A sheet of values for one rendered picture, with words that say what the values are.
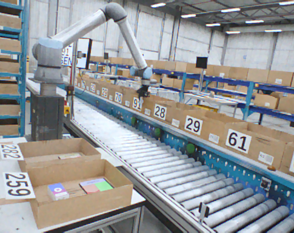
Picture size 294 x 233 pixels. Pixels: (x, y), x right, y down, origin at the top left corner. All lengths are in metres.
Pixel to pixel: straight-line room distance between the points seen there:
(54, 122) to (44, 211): 0.84
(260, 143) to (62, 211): 1.09
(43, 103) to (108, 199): 0.84
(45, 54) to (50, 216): 1.01
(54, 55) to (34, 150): 0.60
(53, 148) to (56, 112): 0.27
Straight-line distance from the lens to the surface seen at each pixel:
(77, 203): 0.90
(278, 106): 6.04
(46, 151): 1.45
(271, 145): 1.42
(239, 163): 1.46
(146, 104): 2.17
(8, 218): 0.99
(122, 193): 0.98
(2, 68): 2.41
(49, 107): 1.57
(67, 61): 2.55
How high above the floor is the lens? 1.33
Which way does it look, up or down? 12 degrees down
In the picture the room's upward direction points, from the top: 7 degrees clockwise
